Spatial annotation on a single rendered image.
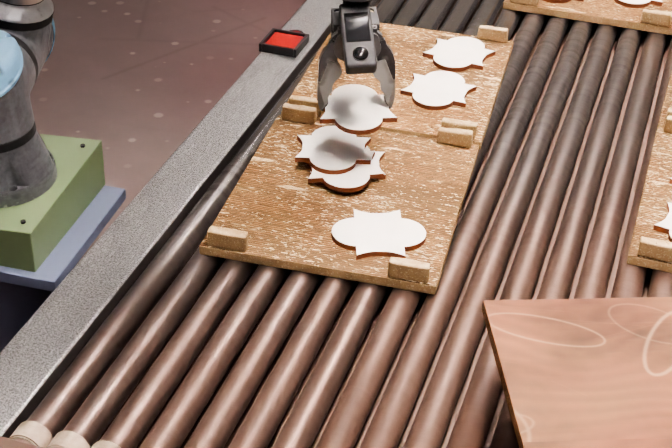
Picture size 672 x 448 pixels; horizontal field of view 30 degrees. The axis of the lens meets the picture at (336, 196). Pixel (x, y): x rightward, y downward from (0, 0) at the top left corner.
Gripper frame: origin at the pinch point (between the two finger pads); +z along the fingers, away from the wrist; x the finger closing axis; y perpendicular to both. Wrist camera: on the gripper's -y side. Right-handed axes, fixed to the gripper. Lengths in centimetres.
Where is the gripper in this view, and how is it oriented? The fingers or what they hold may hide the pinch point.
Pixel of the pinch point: (356, 107)
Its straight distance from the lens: 196.4
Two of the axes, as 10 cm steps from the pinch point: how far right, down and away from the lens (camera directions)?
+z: 0.0, 8.3, 5.6
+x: -10.0, 0.4, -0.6
